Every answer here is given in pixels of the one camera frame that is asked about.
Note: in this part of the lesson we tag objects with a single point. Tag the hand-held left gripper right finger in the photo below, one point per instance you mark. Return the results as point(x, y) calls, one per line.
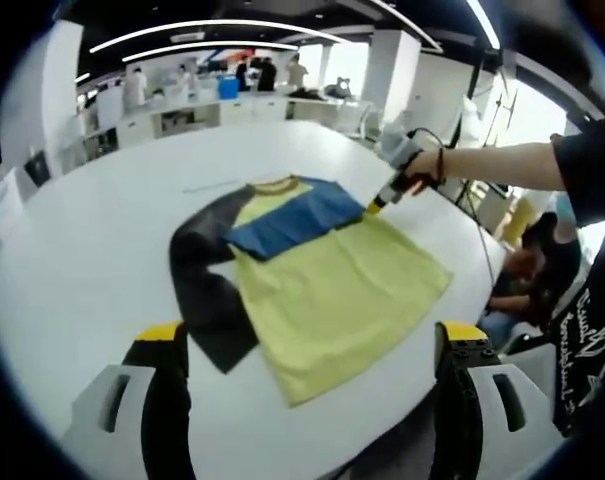
point(462, 390)

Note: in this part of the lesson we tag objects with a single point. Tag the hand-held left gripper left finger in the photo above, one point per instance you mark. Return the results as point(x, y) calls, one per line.
point(157, 390)

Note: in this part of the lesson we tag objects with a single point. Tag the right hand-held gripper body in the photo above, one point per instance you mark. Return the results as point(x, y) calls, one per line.
point(401, 152)

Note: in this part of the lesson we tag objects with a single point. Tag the yellow blue black garment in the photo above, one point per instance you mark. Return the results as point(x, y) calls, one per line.
point(342, 290)

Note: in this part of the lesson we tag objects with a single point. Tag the person's right hand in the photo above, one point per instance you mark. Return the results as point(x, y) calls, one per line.
point(424, 167)

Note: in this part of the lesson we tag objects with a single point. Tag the black wristband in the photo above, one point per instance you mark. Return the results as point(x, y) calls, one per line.
point(439, 162)

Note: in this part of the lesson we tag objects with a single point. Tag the white square pillar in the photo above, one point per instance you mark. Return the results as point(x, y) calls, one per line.
point(394, 75)
point(42, 100)

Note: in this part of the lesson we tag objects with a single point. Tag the white covered stand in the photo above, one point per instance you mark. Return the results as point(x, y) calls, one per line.
point(472, 120)

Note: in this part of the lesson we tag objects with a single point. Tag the black tripod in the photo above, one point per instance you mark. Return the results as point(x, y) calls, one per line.
point(499, 107)

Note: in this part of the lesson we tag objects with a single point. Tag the black cloth pile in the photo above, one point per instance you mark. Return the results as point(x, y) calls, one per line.
point(307, 93)

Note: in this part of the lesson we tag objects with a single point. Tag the ceiling light strip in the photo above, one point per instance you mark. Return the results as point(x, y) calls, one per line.
point(483, 22)
point(207, 22)
point(242, 43)

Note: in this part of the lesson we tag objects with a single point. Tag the operator in black shirt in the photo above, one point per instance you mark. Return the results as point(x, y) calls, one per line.
point(592, 300)

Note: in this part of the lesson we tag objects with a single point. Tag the blue plastic bin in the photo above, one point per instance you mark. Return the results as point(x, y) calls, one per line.
point(228, 89)

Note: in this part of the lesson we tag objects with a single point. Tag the long white cabinet counter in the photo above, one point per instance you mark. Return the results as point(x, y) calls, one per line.
point(192, 115)

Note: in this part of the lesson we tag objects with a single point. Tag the white lidded storage bin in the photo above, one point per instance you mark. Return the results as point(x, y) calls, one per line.
point(4, 202)

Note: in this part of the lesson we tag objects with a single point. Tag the ceiling air vent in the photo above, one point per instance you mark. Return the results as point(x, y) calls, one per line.
point(187, 36)

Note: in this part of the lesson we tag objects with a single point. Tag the black trapezoid container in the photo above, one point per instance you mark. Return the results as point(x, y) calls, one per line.
point(37, 169)

